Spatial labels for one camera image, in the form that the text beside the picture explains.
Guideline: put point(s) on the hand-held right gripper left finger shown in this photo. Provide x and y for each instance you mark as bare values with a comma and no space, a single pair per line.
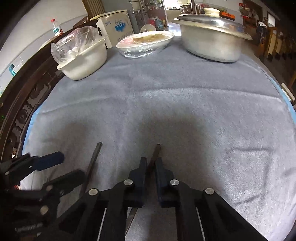
142,176

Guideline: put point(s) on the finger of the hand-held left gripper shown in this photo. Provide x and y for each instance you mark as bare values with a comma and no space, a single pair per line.
49,160
69,178

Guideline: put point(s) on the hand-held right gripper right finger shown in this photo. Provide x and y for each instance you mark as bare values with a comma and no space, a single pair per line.
159,178

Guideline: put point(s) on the dark wooden chopstick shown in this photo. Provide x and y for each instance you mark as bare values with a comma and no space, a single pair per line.
94,157

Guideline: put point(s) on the blue table cover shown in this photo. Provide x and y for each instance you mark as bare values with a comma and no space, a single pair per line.
30,129

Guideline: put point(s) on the grey towel cloth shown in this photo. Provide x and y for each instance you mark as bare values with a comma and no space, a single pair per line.
173,115

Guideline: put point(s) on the teal bottle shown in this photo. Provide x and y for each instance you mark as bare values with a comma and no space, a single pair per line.
12,69

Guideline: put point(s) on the white bowl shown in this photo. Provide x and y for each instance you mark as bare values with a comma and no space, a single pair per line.
85,62

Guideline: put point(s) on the clear plastic bag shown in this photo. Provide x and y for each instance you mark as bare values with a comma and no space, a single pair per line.
69,44

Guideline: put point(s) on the wrapped white plate of food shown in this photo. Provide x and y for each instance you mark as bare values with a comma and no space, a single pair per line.
143,45

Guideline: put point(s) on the red-capped water bottle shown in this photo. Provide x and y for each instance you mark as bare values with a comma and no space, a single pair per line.
57,29

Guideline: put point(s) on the metal pot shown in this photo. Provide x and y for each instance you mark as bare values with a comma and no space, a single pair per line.
208,46

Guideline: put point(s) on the white chest freezer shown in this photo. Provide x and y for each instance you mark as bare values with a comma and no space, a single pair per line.
115,25

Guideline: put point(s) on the blue water jug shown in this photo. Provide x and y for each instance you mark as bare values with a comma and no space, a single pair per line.
159,23

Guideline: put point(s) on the metal pot lid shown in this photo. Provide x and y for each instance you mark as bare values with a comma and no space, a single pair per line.
208,22

